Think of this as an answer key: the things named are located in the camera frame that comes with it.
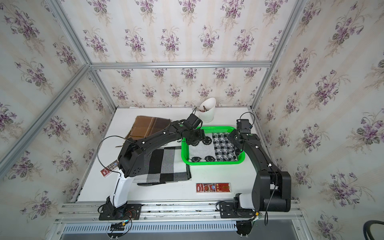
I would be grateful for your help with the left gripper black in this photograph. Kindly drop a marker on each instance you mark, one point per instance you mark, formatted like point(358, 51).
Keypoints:
point(202, 136)

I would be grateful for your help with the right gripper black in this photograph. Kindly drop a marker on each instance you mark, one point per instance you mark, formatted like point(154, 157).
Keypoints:
point(230, 135)

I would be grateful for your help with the green plastic basket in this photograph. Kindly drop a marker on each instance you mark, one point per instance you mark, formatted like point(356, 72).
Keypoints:
point(211, 129)

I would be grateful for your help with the black white knitted smiley scarf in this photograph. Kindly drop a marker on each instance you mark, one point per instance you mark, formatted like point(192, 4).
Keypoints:
point(219, 151)

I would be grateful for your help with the grey black checkered scarf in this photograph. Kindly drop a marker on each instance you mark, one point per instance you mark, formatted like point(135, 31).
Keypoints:
point(164, 166)

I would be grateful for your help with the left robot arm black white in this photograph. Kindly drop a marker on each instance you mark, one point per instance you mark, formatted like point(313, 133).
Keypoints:
point(135, 153)

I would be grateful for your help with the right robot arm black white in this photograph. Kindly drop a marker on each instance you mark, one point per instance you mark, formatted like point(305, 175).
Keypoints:
point(272, 187)

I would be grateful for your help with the brown plaid fringed scarf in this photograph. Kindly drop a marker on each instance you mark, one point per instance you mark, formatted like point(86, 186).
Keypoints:
point(145, 126)

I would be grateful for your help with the white cup holder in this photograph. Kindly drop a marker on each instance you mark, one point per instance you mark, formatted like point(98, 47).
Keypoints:
point(210, 105)

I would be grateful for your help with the red packet front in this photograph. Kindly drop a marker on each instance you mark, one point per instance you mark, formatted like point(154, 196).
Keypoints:
point(213, 188)

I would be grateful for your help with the red packet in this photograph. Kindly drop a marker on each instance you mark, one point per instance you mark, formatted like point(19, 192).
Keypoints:
point(213, 188)
point(106, 171)

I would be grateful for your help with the red packet left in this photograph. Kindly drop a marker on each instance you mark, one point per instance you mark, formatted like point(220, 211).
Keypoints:
point(106, 171)

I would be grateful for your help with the black chair part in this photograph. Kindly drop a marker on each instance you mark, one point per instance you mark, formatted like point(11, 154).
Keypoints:
point(373, 230)

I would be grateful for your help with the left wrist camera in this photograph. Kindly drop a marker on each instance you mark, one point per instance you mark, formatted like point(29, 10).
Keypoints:
point(193, 121)

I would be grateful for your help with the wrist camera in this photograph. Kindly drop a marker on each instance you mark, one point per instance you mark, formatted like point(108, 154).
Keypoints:
point(193, 121)
point(243, 126)

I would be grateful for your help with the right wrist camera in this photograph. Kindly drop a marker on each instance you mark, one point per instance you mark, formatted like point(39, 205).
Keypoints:
point(243, 126)

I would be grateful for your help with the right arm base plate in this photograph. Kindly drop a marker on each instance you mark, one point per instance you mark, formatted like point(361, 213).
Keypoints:
point(229, 210)

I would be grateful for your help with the aluminium rail frame front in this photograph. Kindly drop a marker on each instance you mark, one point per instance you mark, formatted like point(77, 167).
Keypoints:
point(175, 220)

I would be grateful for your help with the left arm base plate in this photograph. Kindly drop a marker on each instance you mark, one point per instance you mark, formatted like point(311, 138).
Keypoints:
point(125, 212)

